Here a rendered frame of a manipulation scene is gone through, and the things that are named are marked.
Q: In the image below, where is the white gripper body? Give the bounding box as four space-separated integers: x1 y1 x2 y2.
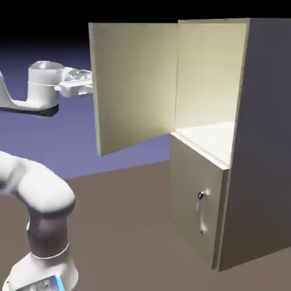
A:
54 81 94 98

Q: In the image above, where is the cream cabinet door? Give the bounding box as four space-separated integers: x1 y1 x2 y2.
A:
168 134 230 271
88 22 180 157

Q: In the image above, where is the cream closed cabinet door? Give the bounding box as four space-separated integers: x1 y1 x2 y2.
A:
168 134 230 271

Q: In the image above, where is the cream painted cabinet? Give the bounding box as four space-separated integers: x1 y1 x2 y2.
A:
168 17 291 273

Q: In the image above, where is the curved silver door handle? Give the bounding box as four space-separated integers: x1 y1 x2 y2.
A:
196 191 205 213

